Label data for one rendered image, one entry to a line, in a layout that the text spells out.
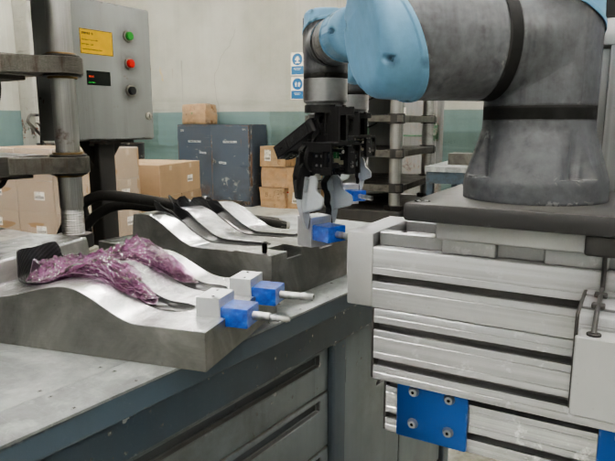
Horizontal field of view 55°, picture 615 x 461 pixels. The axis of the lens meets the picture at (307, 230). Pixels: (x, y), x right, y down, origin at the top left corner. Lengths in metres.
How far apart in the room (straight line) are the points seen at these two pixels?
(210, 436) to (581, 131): 0.70
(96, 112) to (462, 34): 1.40
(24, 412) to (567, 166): 0.64
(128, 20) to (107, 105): 0.27
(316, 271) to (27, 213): 4.37
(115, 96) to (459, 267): 1.41
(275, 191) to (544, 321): 7.38
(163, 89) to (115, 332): 8.70
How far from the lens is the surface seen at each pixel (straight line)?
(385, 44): 0.57
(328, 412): 1.30
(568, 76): 0.65
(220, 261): 1.12
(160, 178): 5.65
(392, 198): 4.99
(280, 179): 7.92
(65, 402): 0.76
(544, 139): 0.64
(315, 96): 0.99
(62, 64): 1.62
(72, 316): 0.89
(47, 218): 5.23
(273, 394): 1.11
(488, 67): 0.61
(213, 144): 8.28
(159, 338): 0.81
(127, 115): 1.91
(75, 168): 1.62
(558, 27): 0.64
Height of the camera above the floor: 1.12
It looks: 10 degrees down
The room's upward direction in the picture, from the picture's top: straight up
